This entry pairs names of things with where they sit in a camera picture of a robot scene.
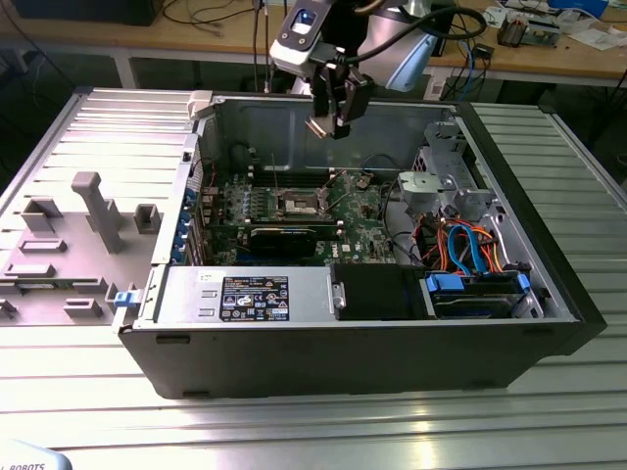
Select black PC case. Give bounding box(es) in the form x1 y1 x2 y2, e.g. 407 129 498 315
117 87 608 400

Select metal disk bay cage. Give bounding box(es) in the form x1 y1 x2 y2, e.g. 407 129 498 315
395 120 499 221

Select blue data cable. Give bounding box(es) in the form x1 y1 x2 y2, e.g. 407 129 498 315
446 222 489 276

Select hard disk in blue carrier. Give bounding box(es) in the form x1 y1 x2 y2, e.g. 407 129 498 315
419 270 534 322

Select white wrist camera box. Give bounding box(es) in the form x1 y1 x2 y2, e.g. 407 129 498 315
267 7 328 79

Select white papers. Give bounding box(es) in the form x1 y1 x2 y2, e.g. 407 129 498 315
562 26 626 50

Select black upright box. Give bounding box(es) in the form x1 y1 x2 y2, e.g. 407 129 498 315
434 0 458 59

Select dark flat case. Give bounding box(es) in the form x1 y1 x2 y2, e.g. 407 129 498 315
14 0 159 26

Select grey metal box part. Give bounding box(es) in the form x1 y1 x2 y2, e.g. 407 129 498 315
524 18 562 49

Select copper finned CPU cooler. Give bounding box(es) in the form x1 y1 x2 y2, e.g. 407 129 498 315
497 13 529 48

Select black graphics card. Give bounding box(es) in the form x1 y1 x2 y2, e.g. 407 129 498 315
248 225 318 259

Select grey parts rack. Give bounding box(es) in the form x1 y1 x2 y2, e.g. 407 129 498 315
0 170 166 329

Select wooden desk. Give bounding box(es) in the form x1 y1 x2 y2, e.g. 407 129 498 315
0 0 627 89

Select pale teach pendant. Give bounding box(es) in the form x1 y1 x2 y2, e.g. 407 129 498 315
0 438 74 470

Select silver CPU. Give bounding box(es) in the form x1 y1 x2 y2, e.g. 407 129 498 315
303 115 340 141

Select red black twisted wire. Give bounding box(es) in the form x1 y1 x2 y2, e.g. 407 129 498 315
191 160 219 198

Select green motherboard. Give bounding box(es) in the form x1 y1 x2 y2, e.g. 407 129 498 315
195 168 408 268

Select thin black wire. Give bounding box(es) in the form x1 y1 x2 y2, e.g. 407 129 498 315
362 154 404 176

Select blue box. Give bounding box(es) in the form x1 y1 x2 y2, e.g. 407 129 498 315
547 0 611 16

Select orange wire bundle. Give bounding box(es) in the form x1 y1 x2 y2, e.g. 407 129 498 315
418 217 508 275

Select thick black cable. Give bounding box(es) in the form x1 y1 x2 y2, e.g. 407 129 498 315
380 178 417 268

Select grey power supply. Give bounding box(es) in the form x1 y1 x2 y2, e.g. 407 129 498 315
132 265 340 330

